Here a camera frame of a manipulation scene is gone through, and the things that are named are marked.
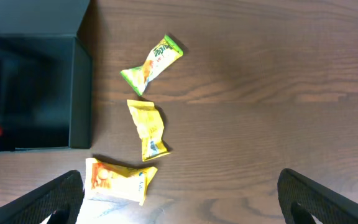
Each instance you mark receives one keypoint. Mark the yellow orange biscuit packet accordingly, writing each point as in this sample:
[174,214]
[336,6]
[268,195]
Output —
[106,181]

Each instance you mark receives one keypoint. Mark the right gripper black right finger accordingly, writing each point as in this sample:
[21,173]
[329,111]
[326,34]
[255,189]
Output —
[303,200]

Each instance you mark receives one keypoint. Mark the plain yellow snack packet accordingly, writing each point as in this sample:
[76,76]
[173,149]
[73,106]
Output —
[150,127]

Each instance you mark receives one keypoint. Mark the green yellow snack packet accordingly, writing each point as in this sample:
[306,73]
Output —
[160,57]

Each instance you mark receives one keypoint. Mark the black open gift box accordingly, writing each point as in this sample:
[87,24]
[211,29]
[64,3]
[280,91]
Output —
[45,76]

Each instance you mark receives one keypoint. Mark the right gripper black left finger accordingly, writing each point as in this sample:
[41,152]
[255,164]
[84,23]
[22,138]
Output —
[59,200]

